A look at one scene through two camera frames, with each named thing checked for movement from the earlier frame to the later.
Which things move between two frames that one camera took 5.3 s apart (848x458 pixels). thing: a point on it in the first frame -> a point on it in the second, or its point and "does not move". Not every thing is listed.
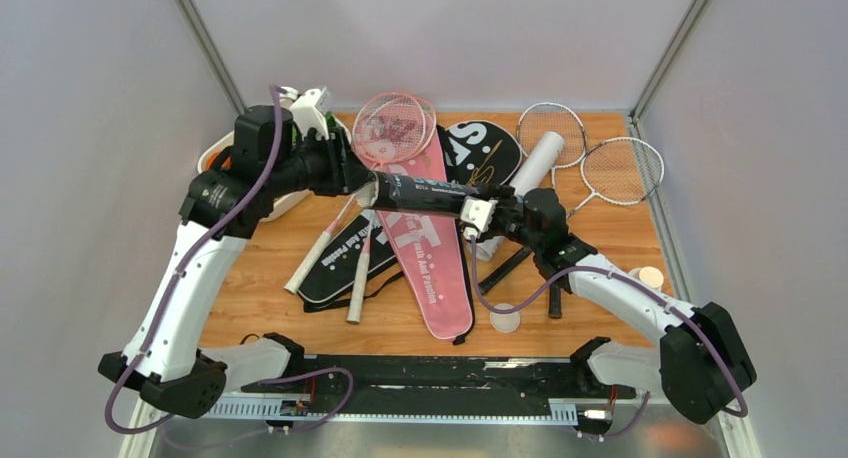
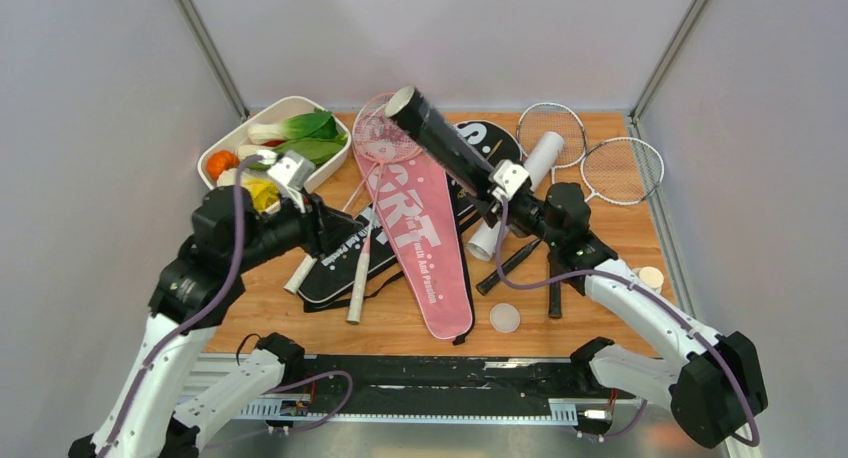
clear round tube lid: [505, 322] does not move
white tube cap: [650, 276] does not move
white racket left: [552, 117] does not move
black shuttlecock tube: [410, 193] -> [431, 129]
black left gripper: [346, 171] -> [325, 227]
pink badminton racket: [387, 128] does not move
